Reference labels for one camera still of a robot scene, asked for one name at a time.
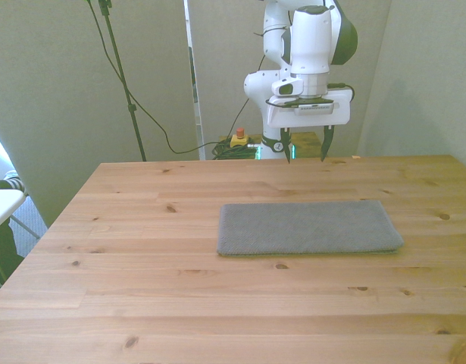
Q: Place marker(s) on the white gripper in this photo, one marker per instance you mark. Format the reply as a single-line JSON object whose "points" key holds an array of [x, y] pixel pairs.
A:
{"points": [[312, 119]]}

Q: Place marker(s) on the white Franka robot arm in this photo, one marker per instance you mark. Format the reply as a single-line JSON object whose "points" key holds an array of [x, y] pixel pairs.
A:
{"points": [[310, 38]]}

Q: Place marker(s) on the grey towel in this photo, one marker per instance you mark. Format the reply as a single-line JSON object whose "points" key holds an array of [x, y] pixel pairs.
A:
{"points": [[308, 227]]}

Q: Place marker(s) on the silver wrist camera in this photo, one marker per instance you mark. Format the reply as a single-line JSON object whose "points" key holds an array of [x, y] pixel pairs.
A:
{"points": [[316, 108]]}

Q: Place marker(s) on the dark trouser leg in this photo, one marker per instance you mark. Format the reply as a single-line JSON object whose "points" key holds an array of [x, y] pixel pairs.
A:
{"points": [[3, 254]]}

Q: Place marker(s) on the yellow emergency stop box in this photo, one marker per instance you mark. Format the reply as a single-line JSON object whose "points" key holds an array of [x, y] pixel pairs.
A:
{"points": [[240, 141]]}

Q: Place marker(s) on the striped sleeve person forearm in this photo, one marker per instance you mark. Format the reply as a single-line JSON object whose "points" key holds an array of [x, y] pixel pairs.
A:
{"points": [[5, 185]]}

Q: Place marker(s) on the black camera stand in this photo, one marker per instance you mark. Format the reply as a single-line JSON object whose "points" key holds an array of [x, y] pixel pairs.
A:
{"points": [[132, 108]]}

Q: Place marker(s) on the white folding table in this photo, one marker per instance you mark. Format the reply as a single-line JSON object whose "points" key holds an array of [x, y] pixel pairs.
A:
{"points": [[1, 204]]}

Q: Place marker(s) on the white vertical panel trim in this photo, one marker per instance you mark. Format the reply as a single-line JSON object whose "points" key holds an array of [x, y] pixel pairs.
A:
{"points": [[196, 113]]}

